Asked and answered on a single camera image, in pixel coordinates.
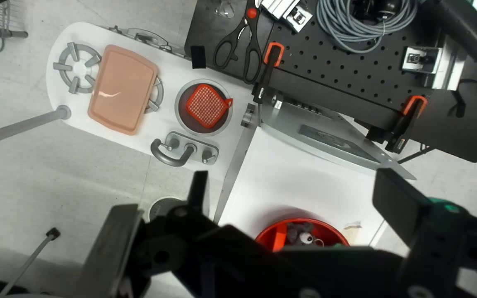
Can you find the metal bracket plate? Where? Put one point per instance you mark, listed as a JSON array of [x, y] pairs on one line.
[[418, 59], [297, 16]]

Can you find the grey toy stove burner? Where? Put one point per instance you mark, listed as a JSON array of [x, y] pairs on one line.
[[159, 92], [62, 66]]

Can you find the white toy kitchen cabinet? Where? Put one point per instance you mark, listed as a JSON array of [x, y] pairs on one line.
[[293, 187]]

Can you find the grey round sink basin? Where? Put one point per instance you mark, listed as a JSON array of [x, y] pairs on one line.
[[182, 109]]

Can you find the aluminium extrusion bar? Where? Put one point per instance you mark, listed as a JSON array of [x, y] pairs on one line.
[[447, 68], [277, 5]]

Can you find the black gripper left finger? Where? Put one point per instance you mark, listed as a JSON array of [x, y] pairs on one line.
[[108, 253]]

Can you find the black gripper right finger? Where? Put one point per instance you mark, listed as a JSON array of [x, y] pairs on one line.
[[398, 202]]

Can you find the black cylinder teal band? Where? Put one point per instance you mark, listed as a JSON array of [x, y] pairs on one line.
[[471, 26]]

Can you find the black scissors orange pivot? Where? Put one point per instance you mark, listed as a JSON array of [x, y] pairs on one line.
[[250, 13]]

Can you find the small black block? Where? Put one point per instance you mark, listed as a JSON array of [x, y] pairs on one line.
[[197, 56]]

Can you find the pink plastic tray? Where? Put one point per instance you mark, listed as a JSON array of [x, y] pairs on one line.
[[123, 91]]

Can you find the white toy kitchen counter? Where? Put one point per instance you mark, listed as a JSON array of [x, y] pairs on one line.
[[169, 68]]

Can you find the red plastic bowl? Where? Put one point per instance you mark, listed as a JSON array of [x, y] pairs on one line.
[[265, 236]]

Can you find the black pegboard table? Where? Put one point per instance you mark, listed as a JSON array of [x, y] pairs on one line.
[[348, 76]]

